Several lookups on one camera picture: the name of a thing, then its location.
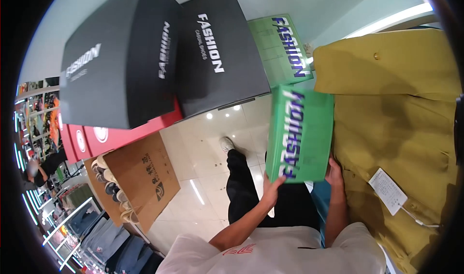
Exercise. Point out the person's left hand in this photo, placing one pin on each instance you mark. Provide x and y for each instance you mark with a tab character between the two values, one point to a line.
270	194

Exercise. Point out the person's right hand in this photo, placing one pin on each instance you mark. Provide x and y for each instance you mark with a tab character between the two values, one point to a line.
335	174

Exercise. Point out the person's left thumb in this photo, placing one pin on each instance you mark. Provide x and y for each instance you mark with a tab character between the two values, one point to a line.
280	181

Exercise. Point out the person's right fingers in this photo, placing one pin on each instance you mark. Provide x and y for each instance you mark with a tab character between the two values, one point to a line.
330	162

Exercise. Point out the green shoe box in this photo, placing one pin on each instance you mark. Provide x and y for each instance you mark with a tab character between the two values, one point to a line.
301	132
277	51

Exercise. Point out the person's legs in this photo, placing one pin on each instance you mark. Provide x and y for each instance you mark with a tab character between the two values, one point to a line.
243	190

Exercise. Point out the blue cloth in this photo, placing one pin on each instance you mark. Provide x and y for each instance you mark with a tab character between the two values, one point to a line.
321	205

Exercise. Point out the white paper tag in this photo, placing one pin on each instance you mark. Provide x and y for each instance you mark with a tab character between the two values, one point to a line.
388	190

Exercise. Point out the mustard yellow jacket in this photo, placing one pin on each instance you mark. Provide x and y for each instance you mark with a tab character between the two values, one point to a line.
388	122

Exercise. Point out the person's body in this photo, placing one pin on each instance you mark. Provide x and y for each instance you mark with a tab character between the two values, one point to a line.
275	252

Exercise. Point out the brown cardboard box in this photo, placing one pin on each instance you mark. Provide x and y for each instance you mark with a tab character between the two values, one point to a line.
145	180

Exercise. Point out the black shoe box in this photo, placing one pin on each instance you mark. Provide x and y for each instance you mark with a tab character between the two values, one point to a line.
221	56
108	64

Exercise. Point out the white light strip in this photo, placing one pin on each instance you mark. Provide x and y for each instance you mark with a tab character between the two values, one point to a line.
391	19

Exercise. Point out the row of shoes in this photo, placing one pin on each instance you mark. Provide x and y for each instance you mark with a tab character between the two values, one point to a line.
114	190

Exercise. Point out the red shoe box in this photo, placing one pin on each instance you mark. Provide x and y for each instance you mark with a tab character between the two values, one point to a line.
72	143
119	132

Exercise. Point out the table with folded jeans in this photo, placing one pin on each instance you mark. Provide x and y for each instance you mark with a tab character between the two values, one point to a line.
105	237

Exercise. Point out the full shop shelf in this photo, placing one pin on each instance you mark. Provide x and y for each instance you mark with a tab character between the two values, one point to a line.
36	114

